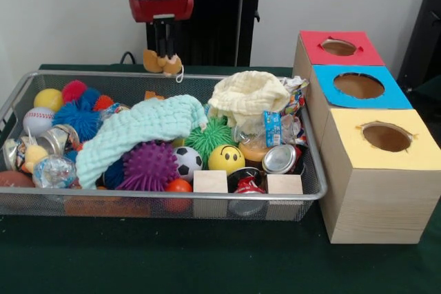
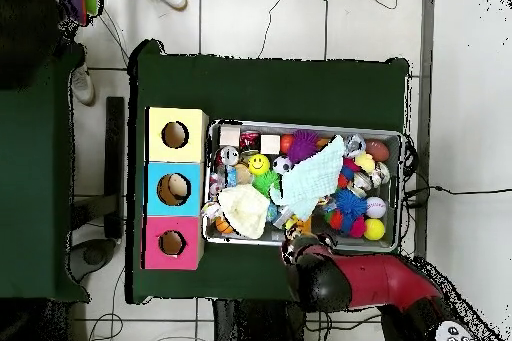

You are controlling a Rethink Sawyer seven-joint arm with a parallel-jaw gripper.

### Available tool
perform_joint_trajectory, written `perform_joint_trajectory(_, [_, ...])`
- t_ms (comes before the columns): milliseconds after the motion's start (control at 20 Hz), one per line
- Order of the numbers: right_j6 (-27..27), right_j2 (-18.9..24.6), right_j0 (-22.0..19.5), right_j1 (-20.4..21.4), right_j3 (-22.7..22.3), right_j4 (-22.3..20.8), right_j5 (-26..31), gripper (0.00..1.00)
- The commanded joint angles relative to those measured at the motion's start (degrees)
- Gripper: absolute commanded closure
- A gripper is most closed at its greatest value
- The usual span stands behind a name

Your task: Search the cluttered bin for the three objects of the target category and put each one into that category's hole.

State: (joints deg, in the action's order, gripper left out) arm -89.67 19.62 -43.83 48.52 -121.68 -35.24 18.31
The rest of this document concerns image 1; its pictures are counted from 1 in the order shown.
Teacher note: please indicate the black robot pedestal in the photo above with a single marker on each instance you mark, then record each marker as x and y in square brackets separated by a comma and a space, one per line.
[213, 32]

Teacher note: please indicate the green spiky ball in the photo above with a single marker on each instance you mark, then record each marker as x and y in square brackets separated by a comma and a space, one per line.
[210, 139]

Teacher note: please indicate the metal mesh bin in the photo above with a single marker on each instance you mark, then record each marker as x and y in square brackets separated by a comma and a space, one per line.
[103, 209]

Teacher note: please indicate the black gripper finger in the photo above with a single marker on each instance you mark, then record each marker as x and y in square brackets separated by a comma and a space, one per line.
[160, 39]
[170, 39]

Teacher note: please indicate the small soccer ball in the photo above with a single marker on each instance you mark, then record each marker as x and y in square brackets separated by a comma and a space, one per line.
[186, 163]

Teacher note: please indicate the dark green table cloth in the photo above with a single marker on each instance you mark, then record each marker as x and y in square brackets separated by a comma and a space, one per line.
[206, 259]

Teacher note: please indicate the brown plush toy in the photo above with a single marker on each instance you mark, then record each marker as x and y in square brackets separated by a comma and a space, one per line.
[155, 61]

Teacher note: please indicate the purple spiky ball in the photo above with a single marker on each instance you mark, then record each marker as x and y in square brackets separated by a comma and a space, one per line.
[148, 166]

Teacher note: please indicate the blue puffer ball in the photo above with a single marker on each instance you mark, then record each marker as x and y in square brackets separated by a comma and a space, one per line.
[74, 116]

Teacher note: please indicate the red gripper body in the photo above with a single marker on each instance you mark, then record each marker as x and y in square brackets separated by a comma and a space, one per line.
[162, 8]

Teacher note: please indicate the green cloth side table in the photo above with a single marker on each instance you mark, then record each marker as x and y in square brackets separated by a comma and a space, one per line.
[430, 92]

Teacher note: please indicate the mint green cloth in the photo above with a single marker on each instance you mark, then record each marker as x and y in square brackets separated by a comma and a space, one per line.
[138, 125]

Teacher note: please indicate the white baseball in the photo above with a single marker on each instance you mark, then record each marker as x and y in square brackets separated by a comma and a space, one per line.
[37, 121]

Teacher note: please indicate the yellow smiley ball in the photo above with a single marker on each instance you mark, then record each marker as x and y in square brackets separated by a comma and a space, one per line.
[225, 161]

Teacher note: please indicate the black upright panel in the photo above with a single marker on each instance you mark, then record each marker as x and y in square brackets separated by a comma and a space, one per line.
[423, 32]

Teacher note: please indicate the cream yellow cloth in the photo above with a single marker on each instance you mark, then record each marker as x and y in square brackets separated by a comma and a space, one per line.
[244, 96]

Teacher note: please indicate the plain wooden cube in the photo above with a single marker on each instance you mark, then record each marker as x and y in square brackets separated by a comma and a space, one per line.
[284, 184]
[210, 182]

